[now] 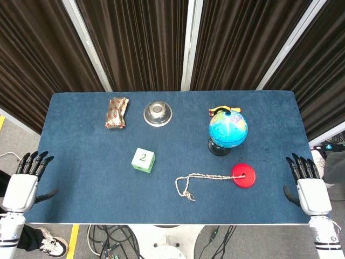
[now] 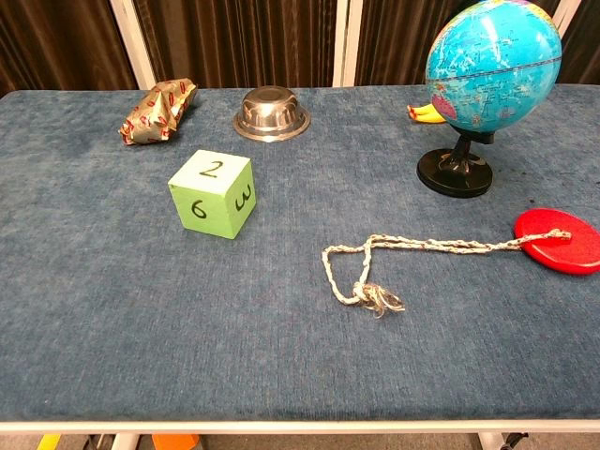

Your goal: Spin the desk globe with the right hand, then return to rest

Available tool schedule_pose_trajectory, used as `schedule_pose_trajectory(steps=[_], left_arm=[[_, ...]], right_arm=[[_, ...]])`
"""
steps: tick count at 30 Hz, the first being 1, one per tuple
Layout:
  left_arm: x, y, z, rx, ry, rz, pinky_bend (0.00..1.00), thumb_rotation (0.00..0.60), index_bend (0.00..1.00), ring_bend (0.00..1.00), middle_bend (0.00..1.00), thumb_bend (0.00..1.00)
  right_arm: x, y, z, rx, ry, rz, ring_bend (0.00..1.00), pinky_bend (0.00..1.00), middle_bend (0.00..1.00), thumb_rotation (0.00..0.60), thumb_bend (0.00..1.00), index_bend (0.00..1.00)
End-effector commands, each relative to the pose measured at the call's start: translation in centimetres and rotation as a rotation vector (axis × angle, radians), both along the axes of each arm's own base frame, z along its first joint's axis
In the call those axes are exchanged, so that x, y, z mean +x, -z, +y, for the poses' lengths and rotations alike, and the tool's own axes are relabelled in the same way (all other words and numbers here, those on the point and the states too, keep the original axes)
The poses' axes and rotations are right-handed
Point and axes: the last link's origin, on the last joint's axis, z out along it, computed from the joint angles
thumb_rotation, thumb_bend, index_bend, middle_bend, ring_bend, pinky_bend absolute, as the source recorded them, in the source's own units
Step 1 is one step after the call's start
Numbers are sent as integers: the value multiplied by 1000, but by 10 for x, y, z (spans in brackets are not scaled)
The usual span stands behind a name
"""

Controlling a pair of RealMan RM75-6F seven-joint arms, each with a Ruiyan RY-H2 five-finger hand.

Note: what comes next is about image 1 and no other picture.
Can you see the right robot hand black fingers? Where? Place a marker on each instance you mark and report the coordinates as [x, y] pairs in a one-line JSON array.
[[314, 194]]

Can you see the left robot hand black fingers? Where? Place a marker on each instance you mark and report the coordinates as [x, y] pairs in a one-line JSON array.
[[19, 191]]

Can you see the small desk globe black stand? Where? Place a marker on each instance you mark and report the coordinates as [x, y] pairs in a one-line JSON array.
[[227, 128]]

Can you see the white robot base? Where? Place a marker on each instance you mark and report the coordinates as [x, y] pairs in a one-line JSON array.
[[167, 242]]

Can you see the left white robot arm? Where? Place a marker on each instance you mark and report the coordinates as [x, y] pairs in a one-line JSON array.
[[9, 234]]

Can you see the white pink sneaker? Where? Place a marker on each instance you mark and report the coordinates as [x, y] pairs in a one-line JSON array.
[[320, 162]]

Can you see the grey trouser leg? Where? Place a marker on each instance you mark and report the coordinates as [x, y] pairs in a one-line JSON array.
[[335, 167]]

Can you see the black power strip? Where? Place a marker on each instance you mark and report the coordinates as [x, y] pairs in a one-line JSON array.
[[330, 148]]

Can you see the white sneaker black stripes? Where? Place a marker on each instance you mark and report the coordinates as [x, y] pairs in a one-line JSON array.
[[54, 244]]

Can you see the red plastic disc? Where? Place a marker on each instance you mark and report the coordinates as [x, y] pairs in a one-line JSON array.
[[244, 180]]

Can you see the yellow floor tape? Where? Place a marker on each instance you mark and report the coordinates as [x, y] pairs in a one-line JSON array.
[[72, 242]]

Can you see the blue felt table cover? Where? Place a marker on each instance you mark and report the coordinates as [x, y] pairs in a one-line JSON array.
[[94, 189]]

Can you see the dark brown curtain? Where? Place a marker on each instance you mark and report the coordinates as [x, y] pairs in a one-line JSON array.
[[242, 40], [320, 81], [40, 54], [140, 40]]

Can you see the green number die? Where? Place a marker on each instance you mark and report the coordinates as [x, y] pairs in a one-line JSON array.
[[142, 159]]

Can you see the yellow orange toy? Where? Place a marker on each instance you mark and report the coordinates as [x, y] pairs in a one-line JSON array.
[[213, 110]]

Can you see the stainless steel bowl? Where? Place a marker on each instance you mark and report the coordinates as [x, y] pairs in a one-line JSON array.
[[158, 114]]

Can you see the white frame post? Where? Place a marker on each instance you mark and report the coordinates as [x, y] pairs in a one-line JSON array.
[[89, 46], [191, 43], [291, 43]]

